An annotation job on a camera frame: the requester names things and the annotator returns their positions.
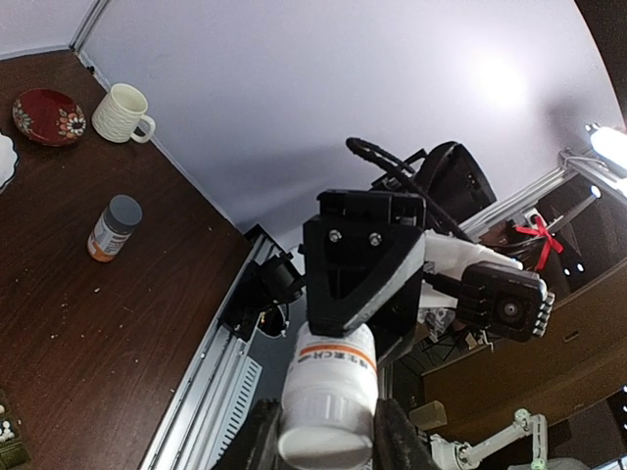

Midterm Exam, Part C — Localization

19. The aluminium front rail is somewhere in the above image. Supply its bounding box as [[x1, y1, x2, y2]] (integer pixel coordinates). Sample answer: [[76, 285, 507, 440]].
[[139, 225, 305, 469]]

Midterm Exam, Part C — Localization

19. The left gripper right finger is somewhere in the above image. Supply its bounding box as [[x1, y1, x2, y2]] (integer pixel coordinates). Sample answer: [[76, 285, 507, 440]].
[[372, 399, 436, 470]]

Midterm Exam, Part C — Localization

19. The white fluted bowl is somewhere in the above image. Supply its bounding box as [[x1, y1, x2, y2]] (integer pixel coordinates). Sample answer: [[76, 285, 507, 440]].
[[0, 134, 19, 194]]

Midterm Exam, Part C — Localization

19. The right black braided cable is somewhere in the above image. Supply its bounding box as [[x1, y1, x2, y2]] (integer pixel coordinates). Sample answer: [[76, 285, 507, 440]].
[[345, 136, 471, 241]]

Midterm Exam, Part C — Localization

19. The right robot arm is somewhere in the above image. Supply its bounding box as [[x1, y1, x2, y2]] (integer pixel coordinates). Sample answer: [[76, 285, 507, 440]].
[[301, 137, 535, 362]]

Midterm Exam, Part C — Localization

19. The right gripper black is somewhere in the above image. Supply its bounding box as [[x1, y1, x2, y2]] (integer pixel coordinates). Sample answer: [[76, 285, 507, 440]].
[[303, 190, 426, 366]]

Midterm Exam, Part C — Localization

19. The right aluminium frame post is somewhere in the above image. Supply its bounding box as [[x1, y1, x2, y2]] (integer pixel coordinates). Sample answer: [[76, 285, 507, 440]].
[[69, 0, 111, 54]]

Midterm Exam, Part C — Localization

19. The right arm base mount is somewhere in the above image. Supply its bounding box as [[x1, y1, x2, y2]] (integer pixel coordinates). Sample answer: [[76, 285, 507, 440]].
[[218, 224, 306, 342]]

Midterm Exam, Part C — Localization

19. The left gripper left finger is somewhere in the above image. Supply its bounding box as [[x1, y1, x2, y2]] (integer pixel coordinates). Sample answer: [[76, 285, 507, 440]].
[[229, 399, 284, 470]]

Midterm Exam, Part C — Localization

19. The cream ribbed mug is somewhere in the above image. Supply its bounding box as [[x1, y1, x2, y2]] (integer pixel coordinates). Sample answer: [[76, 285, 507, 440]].
[[91, 83, 156, 144]]

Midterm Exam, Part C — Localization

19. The red floral plate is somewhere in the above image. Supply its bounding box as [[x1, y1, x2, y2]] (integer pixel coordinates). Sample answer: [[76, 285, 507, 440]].
[[12, 88, 87, 147]]

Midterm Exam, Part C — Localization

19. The amber bottle grey cap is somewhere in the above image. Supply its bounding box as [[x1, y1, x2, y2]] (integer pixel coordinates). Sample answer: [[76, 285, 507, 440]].
[[86, 194, 143, 262]]

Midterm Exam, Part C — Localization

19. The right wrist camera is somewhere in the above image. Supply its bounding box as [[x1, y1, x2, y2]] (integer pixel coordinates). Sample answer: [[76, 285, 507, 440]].
[[456, 261, 555, 343]]

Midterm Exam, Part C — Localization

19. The green pill organizer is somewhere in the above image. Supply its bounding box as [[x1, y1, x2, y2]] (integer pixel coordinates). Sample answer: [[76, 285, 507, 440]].
[[1, 391, 30, 470]]

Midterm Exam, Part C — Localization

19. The small white pill bottle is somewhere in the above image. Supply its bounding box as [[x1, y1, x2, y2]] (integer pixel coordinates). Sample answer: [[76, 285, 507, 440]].
[[277, 324, 379, 469]]

